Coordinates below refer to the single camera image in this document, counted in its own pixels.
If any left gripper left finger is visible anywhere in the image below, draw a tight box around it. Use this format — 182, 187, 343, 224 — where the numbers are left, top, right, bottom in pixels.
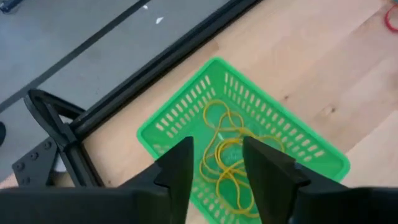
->
0, 136, 195, 224

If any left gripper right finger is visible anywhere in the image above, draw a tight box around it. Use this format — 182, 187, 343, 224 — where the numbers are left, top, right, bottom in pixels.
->
243, 136, 398, 224

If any yellow rubber band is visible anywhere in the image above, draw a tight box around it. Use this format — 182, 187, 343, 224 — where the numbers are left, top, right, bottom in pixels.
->
215, 167, 261, 219
201, 98, 246, 141
198, 127, 285, 184

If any red rubber band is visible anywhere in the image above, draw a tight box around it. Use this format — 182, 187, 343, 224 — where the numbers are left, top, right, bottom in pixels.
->
384, 4, 398, 33

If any green plastic basket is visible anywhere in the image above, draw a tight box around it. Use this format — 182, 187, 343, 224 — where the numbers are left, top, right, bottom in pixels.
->
136, 56, 351, 224

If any dark object on floor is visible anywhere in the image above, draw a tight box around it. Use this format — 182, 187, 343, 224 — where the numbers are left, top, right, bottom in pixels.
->
0, 0, 23, 14

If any black metal table frame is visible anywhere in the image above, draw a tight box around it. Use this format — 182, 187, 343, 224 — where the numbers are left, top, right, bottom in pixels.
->
11, 0, 264, 188

